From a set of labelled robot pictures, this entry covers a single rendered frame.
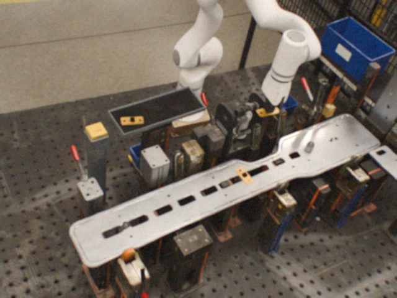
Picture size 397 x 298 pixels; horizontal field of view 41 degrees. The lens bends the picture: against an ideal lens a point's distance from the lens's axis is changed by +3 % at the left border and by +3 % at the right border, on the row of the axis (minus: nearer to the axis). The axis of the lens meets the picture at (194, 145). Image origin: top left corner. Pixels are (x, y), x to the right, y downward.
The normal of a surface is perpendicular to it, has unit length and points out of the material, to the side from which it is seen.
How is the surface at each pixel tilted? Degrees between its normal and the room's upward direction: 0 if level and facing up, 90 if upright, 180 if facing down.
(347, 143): 0
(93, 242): 0
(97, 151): 90
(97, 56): 0
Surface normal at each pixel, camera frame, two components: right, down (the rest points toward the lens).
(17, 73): 0.14, -0.66
